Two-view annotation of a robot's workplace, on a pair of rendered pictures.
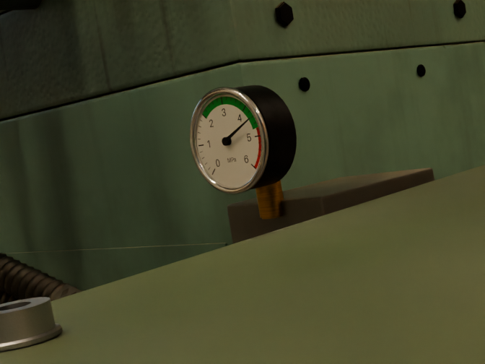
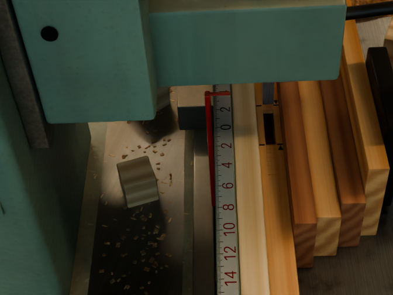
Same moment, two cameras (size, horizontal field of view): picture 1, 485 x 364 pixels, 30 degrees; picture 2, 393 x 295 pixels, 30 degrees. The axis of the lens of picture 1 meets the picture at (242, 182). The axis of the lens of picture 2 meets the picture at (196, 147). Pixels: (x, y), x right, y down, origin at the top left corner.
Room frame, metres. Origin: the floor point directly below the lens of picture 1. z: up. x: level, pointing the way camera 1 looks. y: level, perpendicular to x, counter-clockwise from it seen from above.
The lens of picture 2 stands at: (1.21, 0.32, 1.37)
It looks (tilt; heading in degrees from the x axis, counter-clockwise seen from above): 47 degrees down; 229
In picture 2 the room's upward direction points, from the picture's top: 5 degrees counter-clockwise
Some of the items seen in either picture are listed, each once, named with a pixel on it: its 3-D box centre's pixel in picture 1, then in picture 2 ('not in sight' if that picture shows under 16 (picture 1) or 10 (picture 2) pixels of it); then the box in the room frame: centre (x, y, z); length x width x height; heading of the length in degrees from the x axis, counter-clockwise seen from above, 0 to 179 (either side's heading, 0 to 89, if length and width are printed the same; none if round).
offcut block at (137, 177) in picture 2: not in sight; (137, 181); (0.94, -0.08, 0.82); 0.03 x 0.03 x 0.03; 63
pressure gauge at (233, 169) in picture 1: (250, 152); not in sight; (0.54, -0.01, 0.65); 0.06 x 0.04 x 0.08; 45
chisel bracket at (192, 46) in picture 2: not in sight; (242, 25); (0.88, 0.01, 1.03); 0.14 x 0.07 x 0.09; 135
